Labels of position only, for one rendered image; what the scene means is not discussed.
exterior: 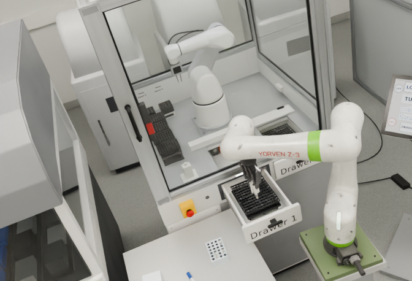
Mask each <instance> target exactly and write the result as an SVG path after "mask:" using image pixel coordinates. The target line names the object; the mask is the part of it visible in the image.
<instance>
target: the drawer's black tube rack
mask: <svg viewBox="0 0 412 281"><path fill-rule="evenodd" d="M261 178H262V179H261V183H260V184H259V191H260V192H259V193H258V194H257V195H258V199H256V195H254V193H251V188H250V184H249V182H247V181H248V180H245V181H243V182H240V183H238V184H235V185H233V186H231V187H230V188H231V190H232V191H231V192H232V194H233V195H234V197H235V199H236V200H237V202H238V204H239V205H240V207H241V208H242V210H243V212H244V214H245V215H246V217H247V219H248V220H251V218H254V217H257V216H258V215H261V214H265V213H266V212H268V211H270V210H273V209H275V208H277V209H278V207H280V206H281V204H280V202H277V203H274V204H272V205H270V206H267V207H265V208H263V209H261V210H258V211H256V212H253V213H251V214H249V215H247V214H248V212H247V213H245V212H246V211H249V210H251V209H253V208H255V207H258V206H261V205H263V204H265V203H267V202H270V201H273V200H274V199H277V198H278V196H277V195H276V194H275V192H274V191H273V190H272V188H271V187H270V185H269V184H268V183H267V182H266V180H265V178H263V176H262V175H261ZM244 182H246V183H244ZM239 184H241V185H239ZM237 185H238V186H237ZM268 186H269V187H268ZM232 187H233V188H232ZM238 187H239V188H238ZM270 188H271V189H270ZM273 193H274V194H273ZM275 195H276V196H275Z"/></svg>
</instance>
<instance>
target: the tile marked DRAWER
mask: <svg viewBox="0 0 412 281"><path fill-rule="evenodd" d="M399 131H402V132H406V133H412V123H406V122H402V121H401V123H400V128H399Z"/></svg>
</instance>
